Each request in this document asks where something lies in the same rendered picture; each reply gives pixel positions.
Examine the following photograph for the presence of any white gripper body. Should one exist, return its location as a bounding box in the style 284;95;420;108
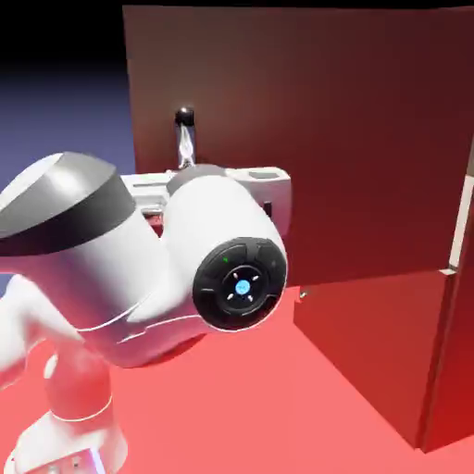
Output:
120;166;293;243

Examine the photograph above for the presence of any curved shiny metal door handle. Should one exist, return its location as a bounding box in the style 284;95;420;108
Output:
174;106;198;170

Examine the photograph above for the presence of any large dark red cabinet door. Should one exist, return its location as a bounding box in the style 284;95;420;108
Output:
121;5;474;288

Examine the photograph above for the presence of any small dark red cabinet door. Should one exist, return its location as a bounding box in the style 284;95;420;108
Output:
293;271;457;452

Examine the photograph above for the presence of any dark red wooden cabinet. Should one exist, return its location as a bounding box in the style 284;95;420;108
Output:
417;136;474;455

